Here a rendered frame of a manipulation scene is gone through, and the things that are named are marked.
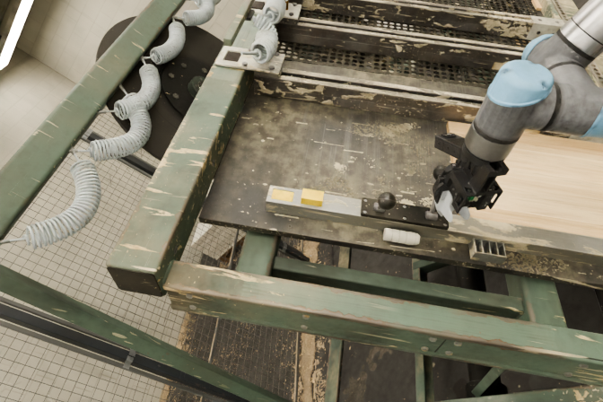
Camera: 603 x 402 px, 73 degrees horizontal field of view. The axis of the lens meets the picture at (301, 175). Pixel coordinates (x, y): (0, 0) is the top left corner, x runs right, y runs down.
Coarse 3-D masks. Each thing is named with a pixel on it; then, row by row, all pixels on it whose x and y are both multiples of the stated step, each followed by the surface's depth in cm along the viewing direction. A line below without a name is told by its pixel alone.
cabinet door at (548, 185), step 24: (528, 144) 117; (552, 144) 117; (576, 144) 118; (600, 144) 119; (528, 168) 111; (552, 168) 111; (576, 168) 112; (600, 168) 112; (504, 192) 104; (528, 192) 105; (552, 192) 105; (576, 192) 106; (600, 192) 106; (480, 216) 98; (504, 216) 99; (528, 216) 99; (552, 216) 100; (576, 216) 100; (600, 216) 101
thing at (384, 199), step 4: (384, 192) 84; (388, 192) 83; (380, 196) 83; (384, 196) 83; (388, 196) 82; (392, 196) 83; (380, 200) 83; (384, 200) 82; (388, 200) 82; (392, 200) 82; (396, 200) 83; (376, 204) 93; (380, 204) 83; (384, 204) 82; (388, 204) 82; (392, 204) 82; (376, 208) 93; (380, 208) 92; (384, 208) 83; (388, 208) 83
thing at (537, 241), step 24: (312, 216) 96; (336, 216) 95; (360, 216) 93; (456, 216) 95; (456, 240) 95; (504, 240) 92; (528, 240) 92; (552, 240) 92; (576, 240) 93; (600, 240) 93; (600, 264) 93
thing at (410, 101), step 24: (264, 24) 112; (240, 48) 124; (264, 72) 118; (288, 72) 124; (288, 96) 125; (312, 96) 124; (336, 96) 123; (360, 96) 121; (384, 96) 120; (408, 96) 120; (432, 96) 122; (456, 96) 121; (456, 120) 122
